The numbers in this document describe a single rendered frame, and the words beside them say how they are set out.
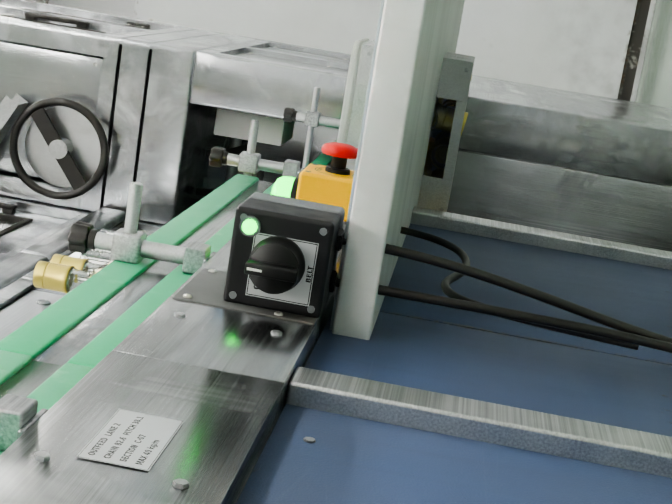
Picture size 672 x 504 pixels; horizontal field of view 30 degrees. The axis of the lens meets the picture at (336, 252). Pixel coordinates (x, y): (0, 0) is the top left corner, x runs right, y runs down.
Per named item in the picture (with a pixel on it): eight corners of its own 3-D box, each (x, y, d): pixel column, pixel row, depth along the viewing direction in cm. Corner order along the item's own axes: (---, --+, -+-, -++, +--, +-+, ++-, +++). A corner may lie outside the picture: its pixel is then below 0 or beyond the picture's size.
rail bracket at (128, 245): (213, 270, 118) (76, 245, 119) (224, 194, 116) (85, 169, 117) (204, 279, 114) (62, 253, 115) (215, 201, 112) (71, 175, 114)
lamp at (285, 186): (299, 216, 134) (271, 211, 134) (305, 175, 133) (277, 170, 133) (292, 224, 129) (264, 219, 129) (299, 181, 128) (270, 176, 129)
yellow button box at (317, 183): (366, 237, 134) (299, 225, 135) (378, 169, 133) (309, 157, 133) (360, 250, 128) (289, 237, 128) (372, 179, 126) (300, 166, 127)
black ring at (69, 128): (107, 204, 266) (11, 187, 268) (119, 105, 261) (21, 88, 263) (101, 208, 261) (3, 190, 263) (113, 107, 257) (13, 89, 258)
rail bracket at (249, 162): (288, 244, 178) (203, 228, 179) (306, 127, 174) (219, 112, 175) (285, 248, 175) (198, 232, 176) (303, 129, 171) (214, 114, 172)
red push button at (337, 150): (320, 170, 132) (325, 138, 131) (357, 176, 132) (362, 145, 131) (315, 175, 128) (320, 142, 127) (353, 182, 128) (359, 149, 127)
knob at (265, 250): (301, 296, 100) (294, 306, 96) (245, 285, 100) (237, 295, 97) (309, 241, 99) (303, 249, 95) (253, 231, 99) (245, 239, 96)
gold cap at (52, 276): (76, 282, 159) (42, 276, 160) (75, 260, 157) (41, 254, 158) (66, 299, 156) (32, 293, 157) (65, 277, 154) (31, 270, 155)
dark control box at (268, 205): (336, 297, 108) (240, 280, 108) (351, 207, 106) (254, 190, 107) (324, 322, 100) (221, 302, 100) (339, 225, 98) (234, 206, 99)
